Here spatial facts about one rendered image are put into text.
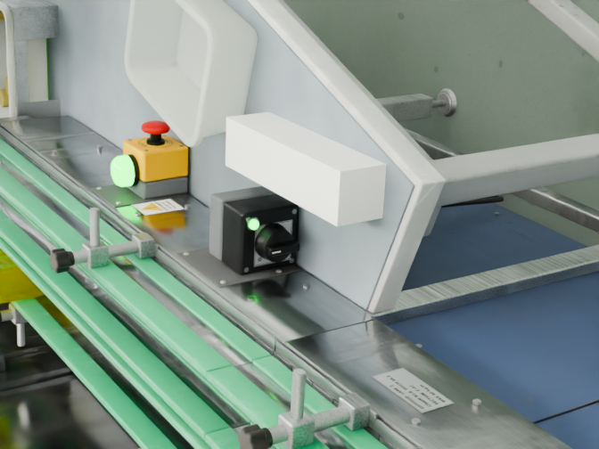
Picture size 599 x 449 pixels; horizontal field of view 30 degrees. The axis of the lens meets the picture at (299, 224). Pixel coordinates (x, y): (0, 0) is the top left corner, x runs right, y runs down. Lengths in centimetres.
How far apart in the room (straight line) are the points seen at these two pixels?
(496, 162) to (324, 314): 27
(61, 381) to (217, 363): 62
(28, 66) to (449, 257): 86
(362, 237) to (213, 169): 34
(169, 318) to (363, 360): 24
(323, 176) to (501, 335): 28
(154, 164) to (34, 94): 50
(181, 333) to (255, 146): 24
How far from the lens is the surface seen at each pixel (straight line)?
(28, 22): 198
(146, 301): 131
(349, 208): 118
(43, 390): 174
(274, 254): 130
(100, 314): 145
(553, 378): 122
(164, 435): 138
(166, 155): 156
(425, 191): 117
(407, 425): 105
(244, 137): 132
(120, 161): 156
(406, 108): 218
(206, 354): 119
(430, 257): 148
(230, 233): 133
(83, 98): 193
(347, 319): 124
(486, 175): 129
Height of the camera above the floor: 146
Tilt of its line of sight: 31 degrees down
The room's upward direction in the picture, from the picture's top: 101 degrees counter-clockwise
